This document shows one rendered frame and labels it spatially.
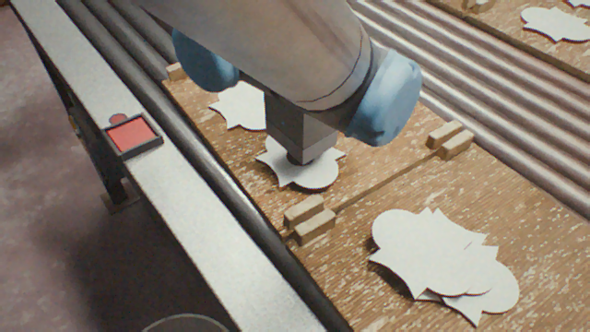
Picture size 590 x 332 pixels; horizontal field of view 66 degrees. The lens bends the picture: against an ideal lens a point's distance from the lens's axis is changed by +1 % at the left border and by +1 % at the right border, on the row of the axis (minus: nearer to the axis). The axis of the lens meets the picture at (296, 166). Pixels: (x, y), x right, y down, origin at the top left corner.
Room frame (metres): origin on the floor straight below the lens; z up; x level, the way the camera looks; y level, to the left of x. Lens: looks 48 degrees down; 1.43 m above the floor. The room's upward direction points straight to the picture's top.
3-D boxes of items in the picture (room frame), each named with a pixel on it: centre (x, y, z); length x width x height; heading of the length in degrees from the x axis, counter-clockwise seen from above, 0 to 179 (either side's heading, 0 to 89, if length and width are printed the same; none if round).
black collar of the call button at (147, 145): (0.53, 0.27, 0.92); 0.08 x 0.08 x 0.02; 37
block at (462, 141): (0.49, -0.24, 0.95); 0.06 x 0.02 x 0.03; 125
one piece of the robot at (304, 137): (0.47, -0.03, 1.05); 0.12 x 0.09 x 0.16; 130
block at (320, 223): (0.34, -0.02, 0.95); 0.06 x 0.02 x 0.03; 125
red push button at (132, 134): (0.53, 0.27, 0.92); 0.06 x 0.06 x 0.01; 37
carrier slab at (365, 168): (0.60, -0.01, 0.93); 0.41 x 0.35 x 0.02; 34
